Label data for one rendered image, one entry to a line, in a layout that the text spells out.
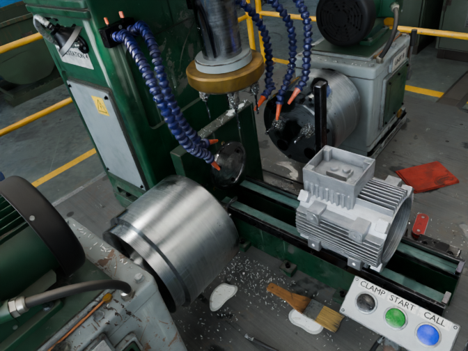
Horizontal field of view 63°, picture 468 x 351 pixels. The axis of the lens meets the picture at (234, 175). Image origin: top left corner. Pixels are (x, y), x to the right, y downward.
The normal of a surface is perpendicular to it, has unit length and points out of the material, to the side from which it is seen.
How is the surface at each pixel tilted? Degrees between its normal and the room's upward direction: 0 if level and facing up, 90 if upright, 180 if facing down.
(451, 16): 90
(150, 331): 90
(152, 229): 21
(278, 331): 0
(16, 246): 55
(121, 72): 90
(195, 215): 40
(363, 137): 90
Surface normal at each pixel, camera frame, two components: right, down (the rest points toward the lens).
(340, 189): -0.63, 0.55
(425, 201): -0.15, -0.77
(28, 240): 0.59, -0.11
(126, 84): 0.76, 0.30
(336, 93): 0.40, -0.36
